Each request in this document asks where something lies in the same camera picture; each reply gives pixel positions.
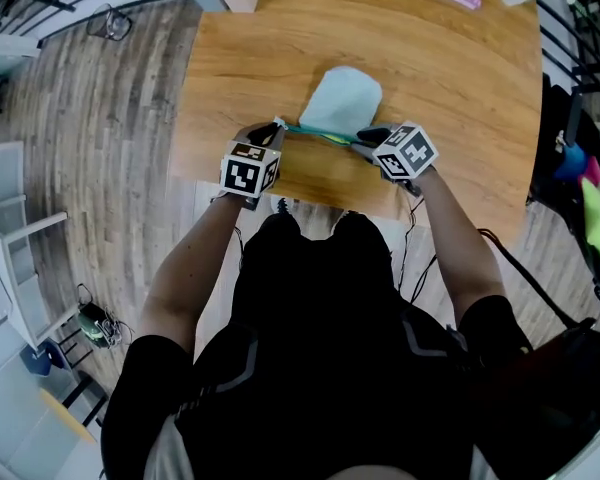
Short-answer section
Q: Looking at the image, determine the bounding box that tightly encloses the black floor cable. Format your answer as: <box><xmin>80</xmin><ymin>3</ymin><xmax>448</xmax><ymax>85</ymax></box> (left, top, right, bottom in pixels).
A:
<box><xmin>394</xmin><ymin>197</ymin><xmax>439</xmax><ymax>304</ymax></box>

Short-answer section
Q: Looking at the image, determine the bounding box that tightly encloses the white side table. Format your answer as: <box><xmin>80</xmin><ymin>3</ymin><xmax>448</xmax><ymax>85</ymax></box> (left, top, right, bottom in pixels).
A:
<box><xmin>0</xmin><ymin>140</ymin><xmax>79</xmax><ymax>349</ymax></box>

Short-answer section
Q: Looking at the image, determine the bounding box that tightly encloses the black wire waste basket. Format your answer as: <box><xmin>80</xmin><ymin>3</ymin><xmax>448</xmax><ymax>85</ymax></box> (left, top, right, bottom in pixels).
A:
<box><xmin>86</xmin><ymin>3</ymin><xmax>133</xmax><ymax>44</ymax></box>

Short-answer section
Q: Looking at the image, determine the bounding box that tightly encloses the black office chair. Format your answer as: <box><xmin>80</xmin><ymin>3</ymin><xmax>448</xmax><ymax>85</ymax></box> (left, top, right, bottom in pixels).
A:
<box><xmin>527</xmin><ymin>72</ymin><xmax>600</xmax><ymax>314</ymax></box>

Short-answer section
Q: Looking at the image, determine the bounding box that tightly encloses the black green floor device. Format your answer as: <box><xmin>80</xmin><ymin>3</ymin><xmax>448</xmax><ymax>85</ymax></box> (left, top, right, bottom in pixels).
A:
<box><xmin>75</xmin><ymin>283</ymin><xmax>131</xmax><ymax>352</ymax></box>

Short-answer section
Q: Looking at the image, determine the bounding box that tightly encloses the yellow stool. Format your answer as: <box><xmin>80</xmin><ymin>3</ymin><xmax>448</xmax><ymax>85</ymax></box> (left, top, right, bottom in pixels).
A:
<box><xmin>39</xmin><ymin>387</ymin><xmax>99</xmax><ymax>444</ymax></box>

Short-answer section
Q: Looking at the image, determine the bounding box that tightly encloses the blue cloth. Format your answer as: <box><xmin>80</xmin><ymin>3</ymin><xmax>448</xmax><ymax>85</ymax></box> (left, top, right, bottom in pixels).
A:
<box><xmin>554</xmin><ymin>145</ymin><xmax>589</xmax><ymax>182</ymax></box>

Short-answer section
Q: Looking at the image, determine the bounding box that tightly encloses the person's black clothed body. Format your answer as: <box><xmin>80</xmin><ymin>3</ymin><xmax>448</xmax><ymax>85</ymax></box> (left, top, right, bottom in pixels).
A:
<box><xmin>101</xmin><ymin>210</ymin><xmax>536</xmax><ymax>480</ymax></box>

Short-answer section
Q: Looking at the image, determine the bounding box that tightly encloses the person's right forearm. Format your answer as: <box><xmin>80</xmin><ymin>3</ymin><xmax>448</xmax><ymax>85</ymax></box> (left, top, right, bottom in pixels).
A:
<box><xmin>419</xmin><ymin>170</ymin><xmax>509</xmax><ymax>322</ymax></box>

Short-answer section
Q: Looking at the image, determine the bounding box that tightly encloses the person's left forearm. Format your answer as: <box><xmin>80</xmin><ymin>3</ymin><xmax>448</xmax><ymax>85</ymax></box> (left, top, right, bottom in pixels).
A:
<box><xmin>139</xmin><ymin>192</ymin><xmax>241</xmax><ymax>354</ymax></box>

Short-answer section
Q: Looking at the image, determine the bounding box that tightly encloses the light blue pouch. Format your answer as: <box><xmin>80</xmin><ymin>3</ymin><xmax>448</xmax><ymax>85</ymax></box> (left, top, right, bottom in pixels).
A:
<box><xmin>273</xmin><ymin>66</ymin><xmax>384</xmax><ymax>147</ymax></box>

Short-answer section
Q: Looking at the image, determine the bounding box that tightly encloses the blue stool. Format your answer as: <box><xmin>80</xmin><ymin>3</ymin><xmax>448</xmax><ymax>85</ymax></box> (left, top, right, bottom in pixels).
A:
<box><xmin>19</xmin><ymin>337</ymin><xmax>109</xmax><ymax>429</ymax></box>

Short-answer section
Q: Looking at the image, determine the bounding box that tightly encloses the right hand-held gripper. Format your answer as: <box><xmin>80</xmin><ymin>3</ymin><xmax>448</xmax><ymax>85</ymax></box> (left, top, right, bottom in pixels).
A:
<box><xmin>352</xmin><ymin>123</ymin><xmax>440</xmax><ymax>198</ymax></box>

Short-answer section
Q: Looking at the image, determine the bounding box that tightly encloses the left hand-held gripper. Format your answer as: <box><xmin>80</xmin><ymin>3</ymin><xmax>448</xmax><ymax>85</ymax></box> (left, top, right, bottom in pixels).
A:
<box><xmin>210</xmin><ymin>121</ymin><xmax>287</xmax><ymax>213</ymax></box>

